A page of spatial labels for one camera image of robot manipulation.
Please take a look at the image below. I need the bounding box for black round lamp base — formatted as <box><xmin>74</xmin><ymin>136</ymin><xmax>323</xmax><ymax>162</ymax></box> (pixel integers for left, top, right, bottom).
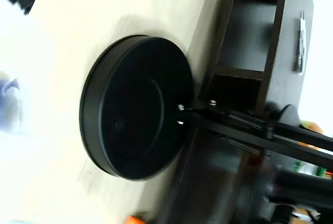
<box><xmin>79</xmin><ymin>34</ymin><xmax>195</xmax><ymax>182</ymax></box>

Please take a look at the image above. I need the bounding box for black rounded object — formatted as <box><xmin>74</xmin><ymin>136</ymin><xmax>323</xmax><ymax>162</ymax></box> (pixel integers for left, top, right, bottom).
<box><xmin>265</xmin><ymin>101</ymin><xmax>300</xmax><ymax>129</ymax></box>

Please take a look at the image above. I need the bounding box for orange object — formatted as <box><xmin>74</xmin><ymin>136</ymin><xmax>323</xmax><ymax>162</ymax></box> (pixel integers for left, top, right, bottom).
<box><xmin>124</xmin><ymin>215</ymin><xmax>148</xmax><ymax>224</ymax></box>

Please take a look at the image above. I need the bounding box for green and orange package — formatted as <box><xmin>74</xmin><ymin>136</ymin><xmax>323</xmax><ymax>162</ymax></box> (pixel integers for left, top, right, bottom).
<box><xmin>291</xmin><ymin>121</ymin><xmax>329</xmax><ymax>180</ymax></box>

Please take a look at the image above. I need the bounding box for dark brown shelf cabinet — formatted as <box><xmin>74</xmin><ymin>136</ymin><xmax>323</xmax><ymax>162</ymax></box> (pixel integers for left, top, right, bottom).
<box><xmin>197</xmin><ymin>0</ymin><xmax>315</xmax><ymax>120</ymax></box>

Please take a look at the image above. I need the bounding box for black cylindrical bar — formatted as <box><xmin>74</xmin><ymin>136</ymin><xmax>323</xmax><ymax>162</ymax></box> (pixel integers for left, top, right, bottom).
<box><xmin>267</xmin><ymin>169</ymin><xmax>333</xmax><ymax>206</ymax></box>

